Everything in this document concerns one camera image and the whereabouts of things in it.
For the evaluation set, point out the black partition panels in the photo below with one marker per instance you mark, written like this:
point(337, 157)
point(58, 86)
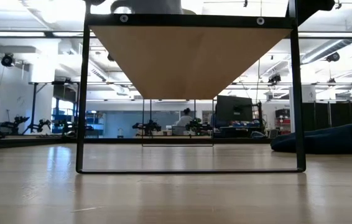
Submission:
point(334, 115)

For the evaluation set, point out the black computer monitor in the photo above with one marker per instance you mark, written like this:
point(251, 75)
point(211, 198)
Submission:
point(233, 109)

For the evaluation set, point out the red and black rack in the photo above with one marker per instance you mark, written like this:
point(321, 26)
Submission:
point(283, 119)

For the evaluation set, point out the black ceiling-mounted camera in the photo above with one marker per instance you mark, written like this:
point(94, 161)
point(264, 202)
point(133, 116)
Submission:
point(7, 59)
point(333, 57)

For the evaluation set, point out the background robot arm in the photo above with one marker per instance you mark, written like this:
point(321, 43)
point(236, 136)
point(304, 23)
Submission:
point(14, 122)
point(147, 127)
point(43, 125)
point(198, 126)

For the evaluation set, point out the person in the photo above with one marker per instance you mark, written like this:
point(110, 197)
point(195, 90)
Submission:
point(184, 119)

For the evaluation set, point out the black aluminium table frame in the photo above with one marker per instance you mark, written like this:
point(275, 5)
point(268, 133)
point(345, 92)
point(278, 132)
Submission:
point(23, 141)

